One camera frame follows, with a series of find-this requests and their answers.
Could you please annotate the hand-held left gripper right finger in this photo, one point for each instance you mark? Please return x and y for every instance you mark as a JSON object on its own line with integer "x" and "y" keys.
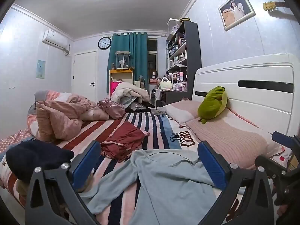
{"x": 211, "y": 164}

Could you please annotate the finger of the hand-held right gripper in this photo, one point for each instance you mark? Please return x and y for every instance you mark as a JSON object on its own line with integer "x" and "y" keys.
{"x": 281, "y": 137}
{"x": 269, "y": 166}

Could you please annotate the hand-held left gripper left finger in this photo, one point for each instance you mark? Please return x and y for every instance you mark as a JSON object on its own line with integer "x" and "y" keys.
{"x": 86, "y": 163}

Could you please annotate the light blue garment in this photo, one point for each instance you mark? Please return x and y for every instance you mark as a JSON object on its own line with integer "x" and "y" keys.
{"x": 164, "y": 185}

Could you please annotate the pink knit pillow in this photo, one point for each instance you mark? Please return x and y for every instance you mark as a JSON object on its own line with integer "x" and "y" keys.
{"x": 229, "y": 140}

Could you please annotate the white bed headboard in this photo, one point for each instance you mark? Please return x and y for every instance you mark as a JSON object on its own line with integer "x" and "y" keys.
{"x": 257, "y": 103}

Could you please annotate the dark red garment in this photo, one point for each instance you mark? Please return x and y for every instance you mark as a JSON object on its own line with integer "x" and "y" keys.
{"x": 124, "y": 140}

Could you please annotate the navy knit cloth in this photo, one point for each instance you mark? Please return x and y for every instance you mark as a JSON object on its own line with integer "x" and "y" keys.
{"x": 35, "y": 159}

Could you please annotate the pink quilt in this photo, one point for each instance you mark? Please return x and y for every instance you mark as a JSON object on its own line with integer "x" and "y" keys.
{"x": 61, "y": 117}

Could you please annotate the green plush toy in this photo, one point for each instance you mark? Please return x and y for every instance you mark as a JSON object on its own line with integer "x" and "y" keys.
{"x": 211, "y": 105}

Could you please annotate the pink and white pillow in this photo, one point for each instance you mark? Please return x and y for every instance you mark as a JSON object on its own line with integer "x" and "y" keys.
{"x": 180, "y": 111}

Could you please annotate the striped blanket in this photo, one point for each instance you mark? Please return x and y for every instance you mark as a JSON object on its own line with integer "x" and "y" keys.
{"x": 152, "y": 126}

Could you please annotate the pink dotted sheet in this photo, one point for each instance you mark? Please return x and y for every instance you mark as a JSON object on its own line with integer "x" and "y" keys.
{"x": 14, "y": 139}

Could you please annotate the dark desk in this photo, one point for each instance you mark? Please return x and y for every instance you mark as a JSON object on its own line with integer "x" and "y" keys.
{"x": 168, "y": 97}

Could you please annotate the bright pink bag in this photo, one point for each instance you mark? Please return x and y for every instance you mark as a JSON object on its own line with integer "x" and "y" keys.
{"x": 114, "y": 88}

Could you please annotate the pile of bedding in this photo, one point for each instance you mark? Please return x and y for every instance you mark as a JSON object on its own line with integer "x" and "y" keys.
{"x": 127, "y": 92}

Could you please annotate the white door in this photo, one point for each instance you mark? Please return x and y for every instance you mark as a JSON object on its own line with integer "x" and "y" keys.
{"x": 84, "y": 77}

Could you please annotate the white handbag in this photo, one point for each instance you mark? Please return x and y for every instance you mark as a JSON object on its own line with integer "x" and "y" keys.
{"x": 166, "y": 83}

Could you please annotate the yellow cabinet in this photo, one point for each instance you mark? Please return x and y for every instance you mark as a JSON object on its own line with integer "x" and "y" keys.
{"x": 121, "y": 75}

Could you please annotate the glass display case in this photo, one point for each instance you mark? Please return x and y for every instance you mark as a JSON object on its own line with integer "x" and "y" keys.
{"x": 122, "y": 59}

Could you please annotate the dark bookshelf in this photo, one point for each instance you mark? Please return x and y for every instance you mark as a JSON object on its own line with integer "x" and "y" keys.
{"x": 193, "y": 49}

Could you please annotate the teal curtain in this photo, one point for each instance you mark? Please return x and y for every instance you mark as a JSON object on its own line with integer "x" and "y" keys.
{"x": 138, "y": 58}

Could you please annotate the window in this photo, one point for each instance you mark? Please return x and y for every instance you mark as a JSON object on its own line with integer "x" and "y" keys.
{"x": 151, "y": 56}

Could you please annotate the white air conditioner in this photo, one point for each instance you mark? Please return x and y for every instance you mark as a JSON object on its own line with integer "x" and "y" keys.
{"x": 55, "y": 39}

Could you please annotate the guitar headstock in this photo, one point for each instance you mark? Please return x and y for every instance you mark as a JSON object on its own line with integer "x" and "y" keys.
{"x": 269, "y": 5}

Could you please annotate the small wall poster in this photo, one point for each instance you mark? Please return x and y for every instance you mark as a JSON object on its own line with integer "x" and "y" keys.
{"x": 40, "y": 69}

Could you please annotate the black wall clock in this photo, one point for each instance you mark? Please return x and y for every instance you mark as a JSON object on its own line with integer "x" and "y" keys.
{"x": 104, "y": 43}

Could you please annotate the framed wall photo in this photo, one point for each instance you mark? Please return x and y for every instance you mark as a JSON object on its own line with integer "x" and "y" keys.
{"x": 236, "y": 9}

